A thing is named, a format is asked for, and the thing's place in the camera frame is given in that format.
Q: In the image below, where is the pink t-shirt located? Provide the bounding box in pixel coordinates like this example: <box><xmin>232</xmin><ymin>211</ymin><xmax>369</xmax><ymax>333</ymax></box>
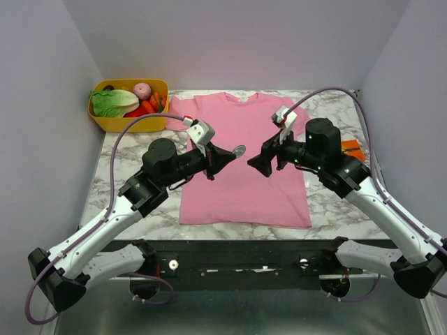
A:
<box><xmin>169</xmin><ymin>92</ymin><xmax>312</xmax><ymax>229</ymax></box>

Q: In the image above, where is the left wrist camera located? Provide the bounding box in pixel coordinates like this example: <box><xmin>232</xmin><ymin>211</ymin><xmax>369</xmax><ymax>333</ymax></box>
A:
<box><xmin>182</xmin><ymin>116</ymin><xmax>215</xmax><ymax>156</ymax></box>

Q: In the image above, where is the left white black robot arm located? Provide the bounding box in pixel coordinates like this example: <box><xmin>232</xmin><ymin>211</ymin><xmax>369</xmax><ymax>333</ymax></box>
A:
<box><xmin>28</xmin><ymin>138</ymin><xmax>245</xmax><ymax>312</ymax></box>

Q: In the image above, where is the red toy pepper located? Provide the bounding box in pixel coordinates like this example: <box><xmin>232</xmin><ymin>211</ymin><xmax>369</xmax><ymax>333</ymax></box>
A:
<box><xmin>124</xmin><ymin>100</ymin><xmax>158</xmax><ymax>118</ymax></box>

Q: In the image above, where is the aluminium frame rail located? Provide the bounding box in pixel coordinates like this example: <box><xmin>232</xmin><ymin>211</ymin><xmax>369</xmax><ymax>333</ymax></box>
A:
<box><xmin>55</xmin><ymin>251</ymin><xmax>429</xmax><ymax>280</ymax></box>

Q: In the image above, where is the round blue yellow brooch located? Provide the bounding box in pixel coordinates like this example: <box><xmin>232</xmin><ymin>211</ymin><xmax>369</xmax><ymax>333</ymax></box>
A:
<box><xmin>232</xmin><ymin>145</ymin><xmax>246</xmax><ymax>158</ymax></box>

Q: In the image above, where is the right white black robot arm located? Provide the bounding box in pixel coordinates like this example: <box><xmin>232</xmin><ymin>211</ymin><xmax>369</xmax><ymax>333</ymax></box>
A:
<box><xmin>247</xmin><ymin>118</ymin><xmax>446</xmax><ymax>299</ymax></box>

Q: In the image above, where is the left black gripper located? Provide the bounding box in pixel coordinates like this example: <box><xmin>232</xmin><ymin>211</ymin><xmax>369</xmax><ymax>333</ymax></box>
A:
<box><xmin>161</xmin><ymin>140</ymin><xmax>237</xmax><ymax>188</ymax></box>

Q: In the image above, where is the pink toy onion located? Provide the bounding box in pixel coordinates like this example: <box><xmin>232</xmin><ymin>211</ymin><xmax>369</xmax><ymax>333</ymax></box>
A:
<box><xmin>133</xmin><ymin>82</ymin><xmax>152</xmax><ymax>101</ymax></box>

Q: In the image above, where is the orange black packet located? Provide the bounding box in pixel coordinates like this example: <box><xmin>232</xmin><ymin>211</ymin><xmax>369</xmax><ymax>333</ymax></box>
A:
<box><xmin>341</xmin><ymin>140</ymin><xmax>366</xmax><ymax>163</ymax></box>

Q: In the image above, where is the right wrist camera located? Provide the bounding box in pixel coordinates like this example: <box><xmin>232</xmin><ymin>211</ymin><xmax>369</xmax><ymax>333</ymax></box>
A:
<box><xmin>271</xmin><ymin>105</ymin><xmax>298</xmax><ymax>144</ymax></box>

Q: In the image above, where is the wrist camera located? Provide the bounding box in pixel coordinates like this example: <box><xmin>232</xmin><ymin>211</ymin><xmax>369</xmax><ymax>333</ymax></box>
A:
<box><xmin>182</xmin><ymin>116</ymin><xmax>215</xmax><ymax>156</ymax></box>
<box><xmin>271</xmin><ymin>105</ymin><xmax>298</xmax><ymax>144</ymax></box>

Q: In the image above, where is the green toy lettuce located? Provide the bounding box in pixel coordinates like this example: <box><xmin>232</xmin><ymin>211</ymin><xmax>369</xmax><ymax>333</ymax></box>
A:
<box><xmin>91</xmin><ymin>89</ymin><xmax>140</xmax><ymax>118</ymax></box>

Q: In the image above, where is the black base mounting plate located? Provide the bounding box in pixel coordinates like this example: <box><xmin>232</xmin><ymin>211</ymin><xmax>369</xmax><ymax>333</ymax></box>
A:
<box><xmin>71</xmin><ymin>239</ymin><xmax>364</xmax><ymax>292</ymax></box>

